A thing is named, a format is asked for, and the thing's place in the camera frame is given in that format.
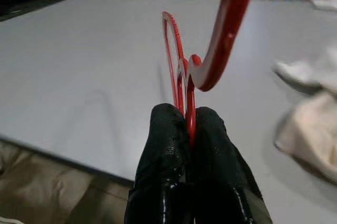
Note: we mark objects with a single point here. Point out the plain white shirt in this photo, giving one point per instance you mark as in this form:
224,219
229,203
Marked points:
308,73

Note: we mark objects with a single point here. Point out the beige denim jacket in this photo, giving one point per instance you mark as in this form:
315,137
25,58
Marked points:
310,134

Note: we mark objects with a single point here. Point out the red plastic hanger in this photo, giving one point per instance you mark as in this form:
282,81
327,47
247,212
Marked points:
233,18

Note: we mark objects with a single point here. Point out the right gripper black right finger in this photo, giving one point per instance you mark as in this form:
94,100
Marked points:
218,171

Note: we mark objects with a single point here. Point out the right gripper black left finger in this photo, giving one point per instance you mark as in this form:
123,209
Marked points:
163,155

